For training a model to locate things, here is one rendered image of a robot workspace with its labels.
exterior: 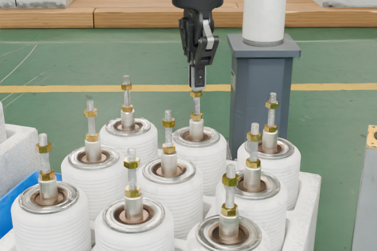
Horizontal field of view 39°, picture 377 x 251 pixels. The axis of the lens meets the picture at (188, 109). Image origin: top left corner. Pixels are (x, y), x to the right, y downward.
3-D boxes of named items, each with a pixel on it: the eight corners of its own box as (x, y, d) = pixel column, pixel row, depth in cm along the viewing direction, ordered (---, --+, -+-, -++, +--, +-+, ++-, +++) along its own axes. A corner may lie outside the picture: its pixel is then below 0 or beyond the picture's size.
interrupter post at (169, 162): (174, 178, 74) (174, 157, 73) (157, 175, 75) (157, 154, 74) (180, 170, 76) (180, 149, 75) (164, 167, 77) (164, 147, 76)
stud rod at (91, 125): (90, 148, 79) (87, 100, 76) (97, 148, 79) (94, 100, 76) (89, 150, 78) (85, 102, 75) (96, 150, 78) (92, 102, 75)
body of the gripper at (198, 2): (233, -20, 74) (231, 47, 77) (213, -28, 81) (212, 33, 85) (180, -18, 72) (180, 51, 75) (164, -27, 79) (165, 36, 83)
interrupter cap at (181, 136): (183, 126, 90) (183, 122, 90) (226, 133, 88) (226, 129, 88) (165, 144, 84) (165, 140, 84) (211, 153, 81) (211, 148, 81)
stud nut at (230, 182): (237, 177, 60) (237, 171, 60) (241, 185, 58) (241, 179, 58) (220, 179, 60) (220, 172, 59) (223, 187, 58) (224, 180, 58)
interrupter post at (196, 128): (192, 134, 87) (192, 116, 86) (206, 136, 87) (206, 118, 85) (186, 140, 85) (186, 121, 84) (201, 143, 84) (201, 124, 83)
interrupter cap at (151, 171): (185, 190, 71) (185, 186, 71) (133, 180, 74) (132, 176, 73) (203, 165, 78) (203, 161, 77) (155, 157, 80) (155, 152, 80)
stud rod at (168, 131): (173, 159, 75) (173, 110, 72) (170, 163, 74) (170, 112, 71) (167, 158, 76) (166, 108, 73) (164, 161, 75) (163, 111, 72)
